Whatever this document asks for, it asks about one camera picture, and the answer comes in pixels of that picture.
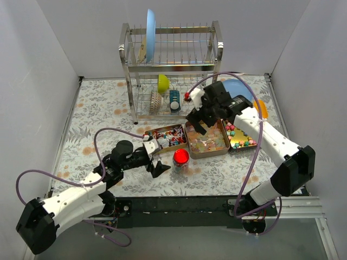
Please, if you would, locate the popsicle candy tin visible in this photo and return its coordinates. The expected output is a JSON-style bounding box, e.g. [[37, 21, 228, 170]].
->
[[185, 121, 230, 159]]

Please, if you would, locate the clear glass jar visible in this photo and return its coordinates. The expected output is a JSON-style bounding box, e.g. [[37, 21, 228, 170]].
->
[[172, 160, 189, 174]]

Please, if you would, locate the red jar lid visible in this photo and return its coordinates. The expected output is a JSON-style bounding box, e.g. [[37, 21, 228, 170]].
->
[[173, 149, 190, 164]]

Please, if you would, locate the star candy tin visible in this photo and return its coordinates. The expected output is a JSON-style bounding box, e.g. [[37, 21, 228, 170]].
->
[[221, 120, 258, 153]]

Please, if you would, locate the yellow plastic scoop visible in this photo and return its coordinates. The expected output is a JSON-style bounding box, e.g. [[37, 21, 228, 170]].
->
[[253, 99, 268, 119]]

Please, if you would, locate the steel dish rack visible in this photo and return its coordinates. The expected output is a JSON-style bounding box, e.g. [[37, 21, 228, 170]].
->
[[118, 21, 223, 123]]

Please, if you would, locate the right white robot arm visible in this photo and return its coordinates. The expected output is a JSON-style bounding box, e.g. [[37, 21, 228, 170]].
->
[[184, 81, 316, 217]]

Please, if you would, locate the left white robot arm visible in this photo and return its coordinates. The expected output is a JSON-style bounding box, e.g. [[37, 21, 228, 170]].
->
[[16, 139, 170, 255]]

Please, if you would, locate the small blue plate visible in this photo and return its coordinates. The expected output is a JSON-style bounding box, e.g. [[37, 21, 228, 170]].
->
[[222, 79, 253, 103]]

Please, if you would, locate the teal white mug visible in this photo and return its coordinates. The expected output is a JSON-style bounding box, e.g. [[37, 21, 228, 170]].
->
[[169, 89, 181, 113]]

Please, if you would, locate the patterned bowl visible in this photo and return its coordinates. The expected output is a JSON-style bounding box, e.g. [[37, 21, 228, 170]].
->
[[149, 91, 164, 113]]

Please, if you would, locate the yellow-green bowl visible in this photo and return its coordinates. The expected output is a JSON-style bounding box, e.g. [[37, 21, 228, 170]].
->
[[157, 74, 170, 94]]

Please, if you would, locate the beige plate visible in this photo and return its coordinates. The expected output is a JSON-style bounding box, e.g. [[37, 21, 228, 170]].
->
[[138, 36, 146, 64]]

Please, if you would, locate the large blue plate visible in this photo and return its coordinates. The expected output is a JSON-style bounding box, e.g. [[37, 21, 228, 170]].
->
[[146, 9, 156, 63]]

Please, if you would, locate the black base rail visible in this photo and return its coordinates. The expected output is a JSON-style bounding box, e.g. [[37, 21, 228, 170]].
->
[[92, 196, 278, 231]]

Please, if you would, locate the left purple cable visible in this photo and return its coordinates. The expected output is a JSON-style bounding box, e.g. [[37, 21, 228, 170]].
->
[[15, 127, 145, 247]]

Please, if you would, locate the purple cable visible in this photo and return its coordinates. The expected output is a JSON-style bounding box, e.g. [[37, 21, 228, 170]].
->
[[15, 127, 145, 247], [184, 71, 282, 236]]

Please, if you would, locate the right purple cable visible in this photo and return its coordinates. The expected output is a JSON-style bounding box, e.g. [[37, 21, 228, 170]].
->
[[184, 71, 282, 236]]

